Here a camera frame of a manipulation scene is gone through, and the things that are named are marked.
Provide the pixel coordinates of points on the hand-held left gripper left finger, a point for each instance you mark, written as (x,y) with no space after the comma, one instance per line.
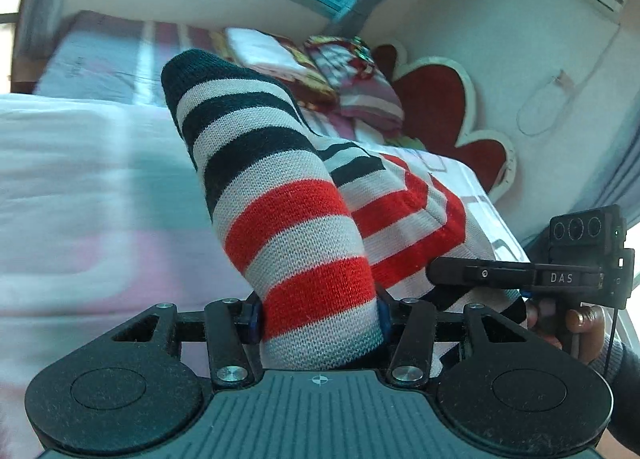
(252,321)

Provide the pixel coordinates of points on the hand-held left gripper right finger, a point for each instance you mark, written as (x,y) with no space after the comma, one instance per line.
(385,319)

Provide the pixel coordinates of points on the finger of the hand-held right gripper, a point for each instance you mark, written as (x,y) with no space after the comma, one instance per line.
(480,275)

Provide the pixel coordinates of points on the striped knit sweater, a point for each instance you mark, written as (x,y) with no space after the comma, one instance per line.
(295,219)

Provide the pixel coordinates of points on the person's right hand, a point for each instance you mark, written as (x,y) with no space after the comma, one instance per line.
(590,331)

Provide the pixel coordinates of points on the red heart-shaped headboard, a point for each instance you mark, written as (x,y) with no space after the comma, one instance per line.
(440,109)

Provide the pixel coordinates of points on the striped pillow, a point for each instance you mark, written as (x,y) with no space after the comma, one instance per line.
(365,89)

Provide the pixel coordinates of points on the white folded cloth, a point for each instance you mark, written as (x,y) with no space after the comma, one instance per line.
(260,51)

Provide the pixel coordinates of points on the grey striped bed sheet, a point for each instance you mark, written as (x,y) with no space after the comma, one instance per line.
(100,54)

